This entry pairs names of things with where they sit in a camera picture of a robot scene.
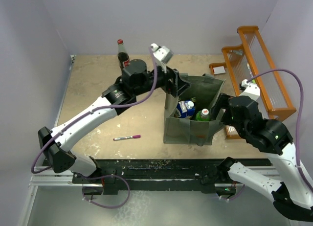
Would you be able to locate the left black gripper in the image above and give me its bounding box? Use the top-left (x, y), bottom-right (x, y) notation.
top-left (134, 61), bottom-right (191, 97)

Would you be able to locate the green canvas bag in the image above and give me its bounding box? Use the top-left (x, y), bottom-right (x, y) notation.
top-left (163, 73), bottom-right (224, 146)

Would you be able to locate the green orange juice bottle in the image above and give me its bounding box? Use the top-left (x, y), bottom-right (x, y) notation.
top-left (195, 109), bottom-right (210, 121)

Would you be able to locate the blue juice carton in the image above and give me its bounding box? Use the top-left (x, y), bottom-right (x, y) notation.
top-left (174, 100), bottom-right (195, 119)

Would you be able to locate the glass cola bottle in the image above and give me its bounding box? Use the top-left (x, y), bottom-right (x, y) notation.
top-left (117, 39), bottom-right (130, 71)

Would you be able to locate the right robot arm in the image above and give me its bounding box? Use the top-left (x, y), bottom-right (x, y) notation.
top-left (210, 93), bottom-right (313, 222)

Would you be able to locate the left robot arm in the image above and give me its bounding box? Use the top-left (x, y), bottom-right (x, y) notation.
top-left (38, 59), bottom-right (191, 183)

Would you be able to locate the white red small box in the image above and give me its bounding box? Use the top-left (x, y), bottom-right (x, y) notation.
top-left (213, 66), bottom-right (225, 75)

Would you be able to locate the green marker on shelf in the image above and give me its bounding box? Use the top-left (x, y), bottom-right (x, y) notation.
top-left (246, 63), bottom-right (256, 84)

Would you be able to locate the orange wooden shelf rack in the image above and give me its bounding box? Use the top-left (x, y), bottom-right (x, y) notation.
top-left (209, 25), bottom-right (297, 140)

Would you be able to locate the grey metal clip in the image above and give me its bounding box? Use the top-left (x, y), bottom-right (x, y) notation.
top-left (229, 49), bottom-right (243, 56)

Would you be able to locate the purple marker pen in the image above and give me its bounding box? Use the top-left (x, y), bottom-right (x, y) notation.
top-left (113, 135), bottom-right (141, 141)

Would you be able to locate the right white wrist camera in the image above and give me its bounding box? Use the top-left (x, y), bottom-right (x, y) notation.
top-left (239, 79), bottom-right (261, 101)

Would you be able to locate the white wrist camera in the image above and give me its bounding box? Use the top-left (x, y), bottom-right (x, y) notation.
top-left (150, 43), bottom-right (174, 73)
top-left (239, 79), bottom-right (261, 101)

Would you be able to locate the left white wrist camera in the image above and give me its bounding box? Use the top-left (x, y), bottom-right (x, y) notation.
top-left (150, 43), bottom-right (174, 73)

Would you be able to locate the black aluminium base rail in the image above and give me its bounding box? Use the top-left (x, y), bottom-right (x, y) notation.
top-left (29, 158), bottom-right (284, 195)

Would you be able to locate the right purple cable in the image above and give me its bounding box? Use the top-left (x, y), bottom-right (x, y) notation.
top-left (246, 69), bottom-right (313, 195)

